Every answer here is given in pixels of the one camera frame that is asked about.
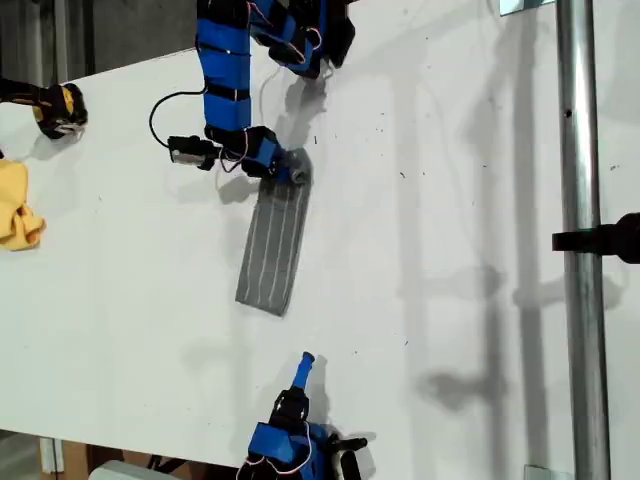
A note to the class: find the steel post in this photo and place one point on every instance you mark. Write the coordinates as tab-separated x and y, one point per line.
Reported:
580	150

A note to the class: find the white box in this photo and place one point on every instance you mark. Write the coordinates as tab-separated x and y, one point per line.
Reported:
115	472

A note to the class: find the grey striped towel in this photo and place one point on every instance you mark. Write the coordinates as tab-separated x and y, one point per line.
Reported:
272	250

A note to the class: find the brown cardboard box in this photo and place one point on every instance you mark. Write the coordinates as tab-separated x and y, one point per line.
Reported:
75	460

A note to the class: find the white frame bar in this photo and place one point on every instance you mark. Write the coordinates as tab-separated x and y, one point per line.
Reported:
50	455

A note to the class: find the black clamp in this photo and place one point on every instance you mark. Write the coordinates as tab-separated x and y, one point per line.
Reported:
600	240

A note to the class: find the black camera box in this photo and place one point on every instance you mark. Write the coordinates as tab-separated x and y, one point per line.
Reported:
190	150
350	460

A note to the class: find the yellow cloth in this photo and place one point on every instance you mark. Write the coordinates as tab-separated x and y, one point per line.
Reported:
12	200

